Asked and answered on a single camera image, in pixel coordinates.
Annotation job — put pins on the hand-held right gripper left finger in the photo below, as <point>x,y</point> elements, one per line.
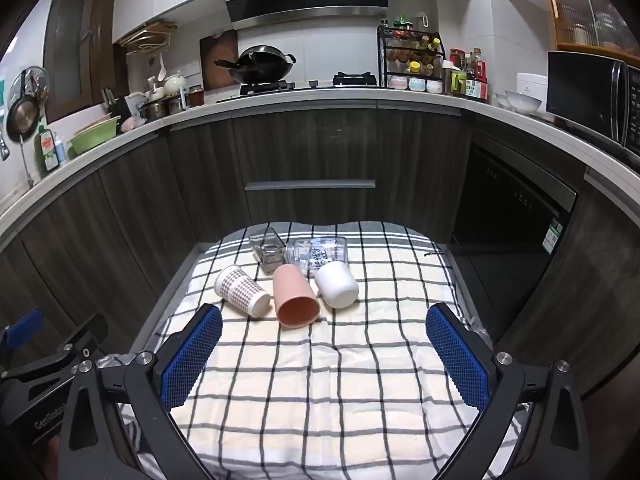
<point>192,357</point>

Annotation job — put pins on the small white bowl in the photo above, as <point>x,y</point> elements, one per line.
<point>501,100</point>

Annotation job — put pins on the plain white cup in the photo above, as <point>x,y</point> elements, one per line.
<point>336,284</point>

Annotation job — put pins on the black white checked cloth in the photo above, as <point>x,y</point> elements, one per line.
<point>320,385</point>

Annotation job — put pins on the black knife block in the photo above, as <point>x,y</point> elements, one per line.
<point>116,105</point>

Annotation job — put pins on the green mug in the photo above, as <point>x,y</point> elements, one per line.
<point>458,82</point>

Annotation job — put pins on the clear printed glass cup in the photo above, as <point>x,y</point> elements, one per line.
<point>317,252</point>

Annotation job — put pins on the white teapot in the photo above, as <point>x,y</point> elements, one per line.
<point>175,84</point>

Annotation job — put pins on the white cup with brown pattern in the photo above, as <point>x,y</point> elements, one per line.
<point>242,290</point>

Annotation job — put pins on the black spice rack with bottles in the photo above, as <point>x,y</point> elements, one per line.
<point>412,62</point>

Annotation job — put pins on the large white bowl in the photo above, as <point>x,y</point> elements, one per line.
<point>524,101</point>

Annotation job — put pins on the green dish soap bottle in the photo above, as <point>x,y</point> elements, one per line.
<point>46,149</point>

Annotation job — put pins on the hanging frying pan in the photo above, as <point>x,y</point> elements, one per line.
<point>22,115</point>

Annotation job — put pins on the brown wooden cutting board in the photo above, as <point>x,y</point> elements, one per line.
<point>215,57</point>

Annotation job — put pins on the clear square glass cup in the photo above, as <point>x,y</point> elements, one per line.
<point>267,251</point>

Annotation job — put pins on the white ladle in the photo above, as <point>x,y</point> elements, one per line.
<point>162,71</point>

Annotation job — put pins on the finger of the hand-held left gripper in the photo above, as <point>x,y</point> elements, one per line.
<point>22,329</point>
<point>80,341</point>

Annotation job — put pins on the pink cup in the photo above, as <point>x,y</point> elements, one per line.
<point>295,297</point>

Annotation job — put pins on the wooden glass-door wall cabinet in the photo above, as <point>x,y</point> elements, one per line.
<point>592,12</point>

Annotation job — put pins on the black microwave oven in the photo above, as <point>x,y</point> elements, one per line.
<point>590,95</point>

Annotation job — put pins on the steel pot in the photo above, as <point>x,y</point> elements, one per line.
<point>160,107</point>

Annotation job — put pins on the hanging wooden board rack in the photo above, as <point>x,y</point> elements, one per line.
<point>150,35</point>

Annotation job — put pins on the green plastic basin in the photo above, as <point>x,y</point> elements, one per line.
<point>95,136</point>

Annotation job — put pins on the black wok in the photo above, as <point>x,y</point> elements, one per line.
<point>262,62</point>

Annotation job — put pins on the black built-in dishwasher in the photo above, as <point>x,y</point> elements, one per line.
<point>505,210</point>

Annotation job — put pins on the red jar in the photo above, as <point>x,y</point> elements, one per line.
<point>195,96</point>

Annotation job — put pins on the small blue white bottle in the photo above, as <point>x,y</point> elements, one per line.
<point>60,150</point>

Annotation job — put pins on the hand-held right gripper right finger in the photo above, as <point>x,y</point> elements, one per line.
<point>457,360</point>

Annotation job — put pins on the red label sauce bottle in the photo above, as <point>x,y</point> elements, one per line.
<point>477,77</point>

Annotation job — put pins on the black gas stove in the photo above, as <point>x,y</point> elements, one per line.
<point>307,85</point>

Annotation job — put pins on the white rice cooker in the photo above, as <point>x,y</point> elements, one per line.
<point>531,87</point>

